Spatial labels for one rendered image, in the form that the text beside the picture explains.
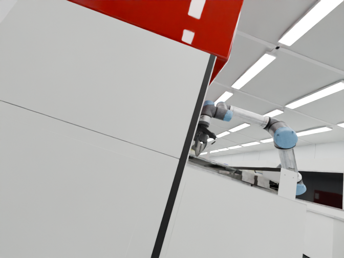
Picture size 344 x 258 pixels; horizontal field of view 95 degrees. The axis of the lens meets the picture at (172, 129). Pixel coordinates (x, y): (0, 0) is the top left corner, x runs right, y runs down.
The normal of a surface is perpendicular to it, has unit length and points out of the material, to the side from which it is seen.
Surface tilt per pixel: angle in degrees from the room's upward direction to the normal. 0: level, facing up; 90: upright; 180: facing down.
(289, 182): 90
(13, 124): 90
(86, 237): 90
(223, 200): 90
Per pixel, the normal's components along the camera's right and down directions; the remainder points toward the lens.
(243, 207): 0.13, -0.22
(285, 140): -0.26, 0.33
